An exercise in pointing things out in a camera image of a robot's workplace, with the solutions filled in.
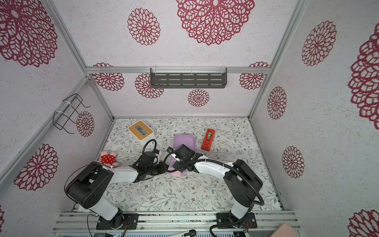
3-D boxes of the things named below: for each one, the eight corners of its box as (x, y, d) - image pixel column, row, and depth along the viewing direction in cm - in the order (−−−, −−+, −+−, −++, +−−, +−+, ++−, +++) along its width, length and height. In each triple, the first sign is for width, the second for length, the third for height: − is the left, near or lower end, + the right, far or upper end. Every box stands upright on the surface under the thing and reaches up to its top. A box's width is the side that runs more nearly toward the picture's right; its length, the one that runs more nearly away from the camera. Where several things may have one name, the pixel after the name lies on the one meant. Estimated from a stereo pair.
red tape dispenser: (201, 149, 104) (201, 143, 99) (206, 133, 113) (207, 128, 107) (210, 151, 103) (211, 146, 97) (214, 136, 111) (216, 130, 106)
